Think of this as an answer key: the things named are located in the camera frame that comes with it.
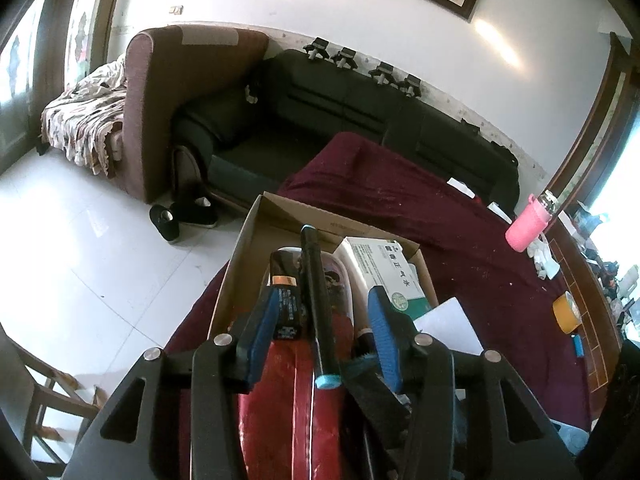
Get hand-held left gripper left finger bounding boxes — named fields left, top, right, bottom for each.
left=60, top=289, right=281, bottom=480

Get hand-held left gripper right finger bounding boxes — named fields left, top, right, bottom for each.
left=368, top=286, right=584, bottom=480

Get black copper battery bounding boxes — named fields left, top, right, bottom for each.
left=268, top=251, right=304, bottom=344

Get black marker light blue end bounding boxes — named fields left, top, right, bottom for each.
left=298, top=225, right=344, bottom=392

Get white green medicine box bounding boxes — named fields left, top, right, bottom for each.
left=332, top=236, right=434, bottom=319

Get clear plastic container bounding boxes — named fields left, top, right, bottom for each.
left=277, top=247, right=359, bottom=342

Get cardboard box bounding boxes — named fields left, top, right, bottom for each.
left=207, top=190, right=442, bottom=480

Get red snack bag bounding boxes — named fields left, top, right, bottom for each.
left=237, top=310, right=362, bottom=480

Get wooden side table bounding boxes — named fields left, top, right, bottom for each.
left=542, top=219, right=627, bottom=422

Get yellow tape roll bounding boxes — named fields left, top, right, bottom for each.
left=552, top=290, right=584, bottom=334

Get maroon tablecloth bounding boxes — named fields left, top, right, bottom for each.
left=164, top=131, right=602, bottom=480

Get cluttered small items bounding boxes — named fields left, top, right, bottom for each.
left=570, top=199, right=640, bottom=343

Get black shoe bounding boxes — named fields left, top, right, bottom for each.
left=148, top=203, right=181, bottom=245
left=172, top=194, right=220, bottom=230

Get white paper sheet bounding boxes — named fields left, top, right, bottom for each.
left=487, top=201, right=514, bottom=224
left=446, top=177, right=476, bottom=200

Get white crumpled tissue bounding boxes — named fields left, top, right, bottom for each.
left=529, top=232, right=562, bottom=281

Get brown bag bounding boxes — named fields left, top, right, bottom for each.
left=172, top=145, right=209, bottom=196

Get pink bottle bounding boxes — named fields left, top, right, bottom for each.
left=504, top=189, right=561, bottom=254

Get wooden chair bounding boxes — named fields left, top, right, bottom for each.
left=0, top=324, right=109, bottom=480

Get black sofa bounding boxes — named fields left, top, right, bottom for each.
left=171, top=48, right=521, bottom=217

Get black clip device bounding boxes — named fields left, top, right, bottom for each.
left=332, top=45, right=359, bottom=70
left=397, top=73, right=423, bottom=99
left=369, top=61, right=396, bottom=85
left=303, top=37, right=330, bottom=64

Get brown armchair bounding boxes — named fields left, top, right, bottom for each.
left=122, top=24, right=271, bottom=206

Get patterned blanket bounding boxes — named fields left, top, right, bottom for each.
left=39, top=54, right=129, bottom=179

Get patterned glass door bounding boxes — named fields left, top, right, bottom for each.
left=0, top=0, right=132, bottom=177

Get wooden door frame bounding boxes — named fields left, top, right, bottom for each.
left=545, top=31, right=640, bottom=207

